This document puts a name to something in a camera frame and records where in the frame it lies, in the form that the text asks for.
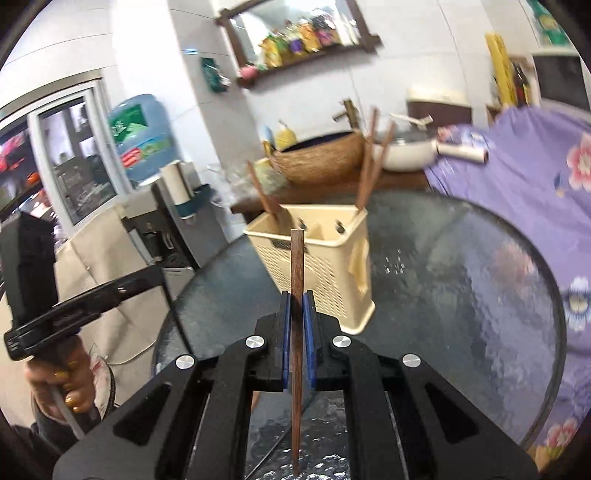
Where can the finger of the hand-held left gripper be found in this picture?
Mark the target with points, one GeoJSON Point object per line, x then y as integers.
{"type": "Point", "coordinates": [120, 288]}

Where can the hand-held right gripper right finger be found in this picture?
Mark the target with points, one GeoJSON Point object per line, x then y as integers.
{"type": "Point", "coordinates": [310, 341]}

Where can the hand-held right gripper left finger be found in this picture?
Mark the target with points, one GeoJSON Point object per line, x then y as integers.
{"type": "Point", "coordinates": [286, 341]}

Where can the brown wooden chopstick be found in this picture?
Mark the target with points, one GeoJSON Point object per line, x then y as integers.
{"type": "Point", "coordinates": [368, 157]}
{"type": "Point", "coordinates": [298, 286]}
{"type": "Point", "coordinates": [381, 157]}
{"type": "Point", "coordinates": [265, 194]}

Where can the beige perforated utensil holder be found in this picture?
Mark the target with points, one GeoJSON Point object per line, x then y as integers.
{"type": "Point", "coordinates": [332, 277]}

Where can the person's left forearm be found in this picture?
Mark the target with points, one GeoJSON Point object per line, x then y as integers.
{"type": "Point", "coordinates": [46, 447]}

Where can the person's left hand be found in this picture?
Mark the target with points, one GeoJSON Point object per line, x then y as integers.
{"type": "Point", "coordinates": [69, 383]}

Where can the beige cloth cover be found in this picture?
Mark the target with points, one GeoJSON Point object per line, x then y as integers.
{"type": "Point", "coordinates": [115, 286]}

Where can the grey water dispenser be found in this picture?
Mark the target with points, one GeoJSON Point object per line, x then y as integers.
{"type": "Point", "coordinates": [161, 240]}

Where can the teal cup holder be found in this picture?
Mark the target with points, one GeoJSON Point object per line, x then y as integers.
{"type": "Point", "coordinates": [196, 203]}

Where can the stack of paper cups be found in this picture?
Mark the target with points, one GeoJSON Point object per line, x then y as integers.
{"type": "Point", "coordinates": [175, 182]}

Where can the glass sliding door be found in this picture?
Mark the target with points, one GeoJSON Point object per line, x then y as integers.
{"type": "Point", "coordinates": [64, 152]}

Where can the blue water bottle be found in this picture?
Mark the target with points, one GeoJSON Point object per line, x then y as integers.
{"type": "Point", "coordinates": [143, 138]}

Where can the clear plastic bags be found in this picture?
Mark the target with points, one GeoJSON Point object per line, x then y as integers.
{"type": "Point", "coordinates": [240, 180]}

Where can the woven pattern wash basin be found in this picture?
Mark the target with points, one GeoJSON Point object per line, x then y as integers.
{"type": "Point", "coordinates": [318, 159]}

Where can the yellow soap bottle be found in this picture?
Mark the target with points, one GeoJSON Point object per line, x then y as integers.
{"type": "Point", "coordinates": [285, 136]}

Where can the white cooking pot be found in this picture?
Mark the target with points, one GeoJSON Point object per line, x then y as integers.
{"type": "Point", "coordinates": [408, 152]}

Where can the brass faucet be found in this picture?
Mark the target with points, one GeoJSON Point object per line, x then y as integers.
{"type": "Point", "coordinates": [348, 113]}

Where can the green hanging packet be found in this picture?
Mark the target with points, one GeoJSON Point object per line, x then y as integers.
{"type": "Point", "coordinates": [214, 74]}

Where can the purple floral cloth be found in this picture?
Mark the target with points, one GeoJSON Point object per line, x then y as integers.
{"type": "Point", "coordinates": [521, 194]}

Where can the brown container with beige lid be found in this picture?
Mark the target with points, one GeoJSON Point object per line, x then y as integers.
{"type": "Point", "coordinates": [438, 108]}

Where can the row of colourful snack packets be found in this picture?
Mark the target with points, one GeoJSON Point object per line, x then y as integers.
{"type": "Point", "coordinates": [300, 41]}

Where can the dark glass bottle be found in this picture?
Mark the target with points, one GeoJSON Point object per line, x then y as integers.
{"type": "Point", "coordinates": [519, 85]}

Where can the yellow roll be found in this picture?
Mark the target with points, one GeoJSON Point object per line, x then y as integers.
{"type": "Point", "coordinates": [501, 69]}

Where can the white microwave oven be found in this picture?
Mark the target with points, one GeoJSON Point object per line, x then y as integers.
{"type": "Point", "coordinates": [561, 83]}

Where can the dark wooden wall shelf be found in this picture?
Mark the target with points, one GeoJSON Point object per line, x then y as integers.
{"type": "Point", "coordinates": [304, 53]}

